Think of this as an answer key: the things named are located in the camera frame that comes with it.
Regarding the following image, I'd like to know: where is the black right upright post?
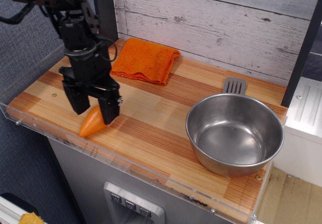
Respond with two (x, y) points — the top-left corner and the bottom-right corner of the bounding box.
(281, 0), (321, 107)

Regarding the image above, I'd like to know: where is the orange toy carrot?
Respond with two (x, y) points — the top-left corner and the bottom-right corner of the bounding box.
(78, 105), (106, 137)

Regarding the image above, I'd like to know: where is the folded orange cloth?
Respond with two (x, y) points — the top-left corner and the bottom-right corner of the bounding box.
(111, 38), (181, 86)

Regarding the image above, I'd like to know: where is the grey toy spatula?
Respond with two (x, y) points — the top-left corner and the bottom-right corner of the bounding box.
(222, 77), (247, 95)

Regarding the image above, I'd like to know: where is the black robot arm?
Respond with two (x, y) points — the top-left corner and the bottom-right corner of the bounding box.
(1, 0), (122, 125)

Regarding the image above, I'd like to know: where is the black upright post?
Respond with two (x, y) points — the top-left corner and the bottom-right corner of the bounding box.
(94, 0), (118, 42)
(281, 0), (321, 107)

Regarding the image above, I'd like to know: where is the black left upright post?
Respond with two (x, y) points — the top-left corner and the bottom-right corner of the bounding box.
(94, 0), (118, 42)

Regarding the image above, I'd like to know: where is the grey toy fridge cabinet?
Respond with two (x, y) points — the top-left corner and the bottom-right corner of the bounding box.
(47, 136), (227, 224)

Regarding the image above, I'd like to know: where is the white rail with black base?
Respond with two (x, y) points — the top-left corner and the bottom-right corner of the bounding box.
(1, 193), (39, 223)

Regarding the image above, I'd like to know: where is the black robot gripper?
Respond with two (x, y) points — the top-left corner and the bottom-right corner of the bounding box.
(59, 49), (122, 125)

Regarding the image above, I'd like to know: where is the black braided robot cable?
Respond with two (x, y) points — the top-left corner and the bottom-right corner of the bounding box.
(0, 2), (36, 25)

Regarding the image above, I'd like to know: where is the clear acrylic table guard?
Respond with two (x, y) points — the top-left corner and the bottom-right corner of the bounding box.
(0, 19), (288, 224)

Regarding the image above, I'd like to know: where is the white aluminium frame block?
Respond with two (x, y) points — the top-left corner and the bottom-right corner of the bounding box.
(273, 77), (321, 186)

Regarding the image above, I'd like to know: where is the stainless steel bowl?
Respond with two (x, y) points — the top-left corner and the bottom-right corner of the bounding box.
(186, 94), (284, 177)

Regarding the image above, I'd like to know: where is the silver dispenser button panel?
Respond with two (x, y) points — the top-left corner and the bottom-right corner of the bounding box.
(104, 181), (166, 223)

